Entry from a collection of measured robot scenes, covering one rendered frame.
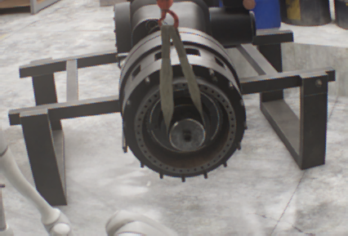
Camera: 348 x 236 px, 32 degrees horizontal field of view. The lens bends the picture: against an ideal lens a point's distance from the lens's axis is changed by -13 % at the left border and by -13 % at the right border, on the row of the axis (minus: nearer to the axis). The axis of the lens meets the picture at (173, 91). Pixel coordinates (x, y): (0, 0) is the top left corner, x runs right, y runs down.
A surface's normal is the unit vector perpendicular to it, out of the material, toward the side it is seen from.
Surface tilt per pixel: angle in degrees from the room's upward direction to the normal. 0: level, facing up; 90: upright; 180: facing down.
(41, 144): 90
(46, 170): 90
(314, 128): 90
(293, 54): 90
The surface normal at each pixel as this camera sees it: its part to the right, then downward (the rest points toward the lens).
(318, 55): -0.40, 0.35
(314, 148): 0.15, 0.33
